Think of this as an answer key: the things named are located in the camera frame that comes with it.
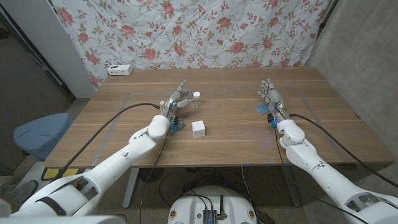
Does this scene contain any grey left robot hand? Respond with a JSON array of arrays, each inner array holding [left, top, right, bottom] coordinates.
[[159, 80, 197, 124]]

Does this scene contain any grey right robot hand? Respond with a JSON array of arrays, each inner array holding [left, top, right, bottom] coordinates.
[[257, 77, 292, 128]]

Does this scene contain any white cube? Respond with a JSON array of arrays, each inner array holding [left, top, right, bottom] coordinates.
[[191, 120, 206, 139]]

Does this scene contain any blue packet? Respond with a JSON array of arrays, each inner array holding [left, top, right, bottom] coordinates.
[[169, 119, 187, 134], [254, 103, 271, 115]]

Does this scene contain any white power strip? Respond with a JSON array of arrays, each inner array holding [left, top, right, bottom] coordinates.
[[107, 63, 134, 77]]

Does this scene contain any floral backdrop cloth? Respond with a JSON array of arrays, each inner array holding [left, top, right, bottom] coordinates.
[[49, 0, 332, 91]]

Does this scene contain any round black floor base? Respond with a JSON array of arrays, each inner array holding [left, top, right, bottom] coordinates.
[[139, 167, 165, 184]]

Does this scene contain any grey table leg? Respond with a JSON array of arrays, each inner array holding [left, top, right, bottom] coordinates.
[[281, 166, 302, 208]]

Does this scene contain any white table leg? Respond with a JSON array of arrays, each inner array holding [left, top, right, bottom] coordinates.
[[122, 167, 140, 209]]

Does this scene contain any black backdrop pole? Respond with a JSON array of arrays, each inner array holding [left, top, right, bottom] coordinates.
[[316, 0, 340, 32]]

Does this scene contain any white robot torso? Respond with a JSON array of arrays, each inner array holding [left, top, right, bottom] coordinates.
[[167, 185, 258, 224]]

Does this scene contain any black module with antenna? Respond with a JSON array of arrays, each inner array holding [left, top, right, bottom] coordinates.
[[202, 195, 228, 224]]

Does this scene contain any black power adapter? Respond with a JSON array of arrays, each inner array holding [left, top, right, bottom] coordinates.
[[254, 210, 275, 224]]

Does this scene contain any blue padded stool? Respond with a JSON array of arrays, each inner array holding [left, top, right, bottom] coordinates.
[[12, 112, 74, 162]]

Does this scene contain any yellow black floor mat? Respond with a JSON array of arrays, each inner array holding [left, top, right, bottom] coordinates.
[[41, 167, 78, 182]]

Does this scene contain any white partition panel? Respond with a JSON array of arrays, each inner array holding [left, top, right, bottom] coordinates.
[[0, 0, 96, 100]]

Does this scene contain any grey round floor disc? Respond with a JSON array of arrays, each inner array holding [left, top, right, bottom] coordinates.
[[6, 179, 40, 205]]

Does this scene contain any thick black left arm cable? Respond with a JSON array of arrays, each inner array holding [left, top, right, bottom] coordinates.
[[55, 102, 162, 185]]

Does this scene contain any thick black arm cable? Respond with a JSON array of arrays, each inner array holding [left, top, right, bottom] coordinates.
[[55, 102, 162, 185], [289, 113, 398, 189]]

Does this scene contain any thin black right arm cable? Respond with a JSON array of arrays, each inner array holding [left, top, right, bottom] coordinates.
[[273, 126, 373, 224]]

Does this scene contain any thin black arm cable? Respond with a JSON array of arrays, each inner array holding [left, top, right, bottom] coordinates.
[[273, 126, 373, 224], [138, 127, 172, 224]]

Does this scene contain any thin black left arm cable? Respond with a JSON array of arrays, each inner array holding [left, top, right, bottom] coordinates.
[[138, 127, 172, 224]]

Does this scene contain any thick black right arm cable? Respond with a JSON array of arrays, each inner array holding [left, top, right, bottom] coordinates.
[[289, 113, 398, 189]]

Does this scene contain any black looped floor cable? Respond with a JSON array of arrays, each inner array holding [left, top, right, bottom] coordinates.
[[157, 172, 195, 208]]

